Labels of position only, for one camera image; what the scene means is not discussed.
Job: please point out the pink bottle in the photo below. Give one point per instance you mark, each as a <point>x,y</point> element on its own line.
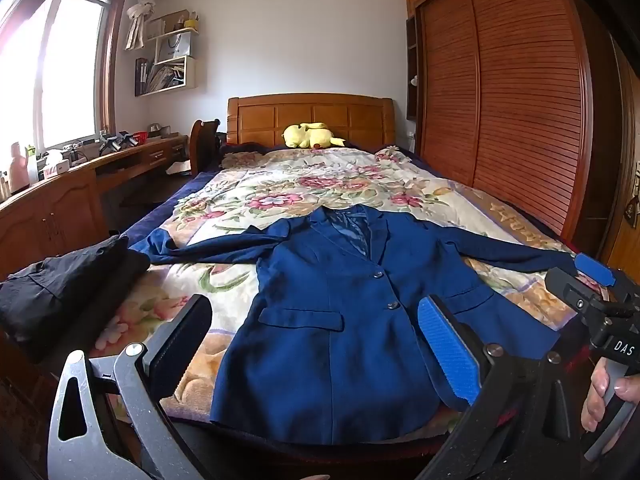
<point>20,170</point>

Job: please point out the tied beige curtain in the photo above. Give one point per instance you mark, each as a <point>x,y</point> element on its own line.
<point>140,20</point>

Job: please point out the wooden slatted wardrobe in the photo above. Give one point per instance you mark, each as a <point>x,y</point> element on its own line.
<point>525,110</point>

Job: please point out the wooden bed headboard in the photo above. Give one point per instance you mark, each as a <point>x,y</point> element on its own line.
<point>310,110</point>

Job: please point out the white wall shelf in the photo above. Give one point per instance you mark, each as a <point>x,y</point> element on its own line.
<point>189,72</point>

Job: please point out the metal pot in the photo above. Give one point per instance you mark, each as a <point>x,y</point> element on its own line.
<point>157,130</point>

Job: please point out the floral blanket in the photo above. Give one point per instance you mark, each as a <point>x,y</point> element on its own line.
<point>280,195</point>

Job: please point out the wooden chair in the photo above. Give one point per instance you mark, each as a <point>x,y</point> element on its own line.
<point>197,145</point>

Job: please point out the window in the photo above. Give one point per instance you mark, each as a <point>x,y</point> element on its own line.
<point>65,70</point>

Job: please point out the white box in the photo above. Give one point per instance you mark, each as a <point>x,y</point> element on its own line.
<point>56,169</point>

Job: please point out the red bowl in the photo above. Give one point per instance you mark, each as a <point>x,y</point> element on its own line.
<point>140,137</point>

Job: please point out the blue suit jacket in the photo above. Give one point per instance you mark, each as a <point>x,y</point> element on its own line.
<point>325,360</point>

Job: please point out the person's right hand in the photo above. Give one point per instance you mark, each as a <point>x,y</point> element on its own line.
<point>592,400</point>

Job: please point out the black folded clothes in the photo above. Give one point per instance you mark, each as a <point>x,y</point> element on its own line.
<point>60,290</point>

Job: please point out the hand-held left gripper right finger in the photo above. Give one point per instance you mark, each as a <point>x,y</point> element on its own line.
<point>447,355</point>

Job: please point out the cardboard box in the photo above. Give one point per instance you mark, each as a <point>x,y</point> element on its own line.
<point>167,22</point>

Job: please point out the long wooden desk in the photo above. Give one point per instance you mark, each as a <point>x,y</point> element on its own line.
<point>50,210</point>

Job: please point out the dark books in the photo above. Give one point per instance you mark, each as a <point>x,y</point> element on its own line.
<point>141,77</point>

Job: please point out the green capped bottle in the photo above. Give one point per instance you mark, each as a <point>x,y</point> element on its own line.
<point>32,165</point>

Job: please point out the white paper bag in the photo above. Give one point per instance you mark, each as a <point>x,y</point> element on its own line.
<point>175,46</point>

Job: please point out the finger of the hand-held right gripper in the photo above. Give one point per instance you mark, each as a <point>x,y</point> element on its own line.
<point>594,269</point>
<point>570,287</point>

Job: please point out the black tool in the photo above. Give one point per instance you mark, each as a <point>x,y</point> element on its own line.
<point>117,142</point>

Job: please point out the yellow plush toy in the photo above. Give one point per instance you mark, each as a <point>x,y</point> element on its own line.
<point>305,135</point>

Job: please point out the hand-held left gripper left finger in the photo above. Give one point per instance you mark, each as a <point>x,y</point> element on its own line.
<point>175,345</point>

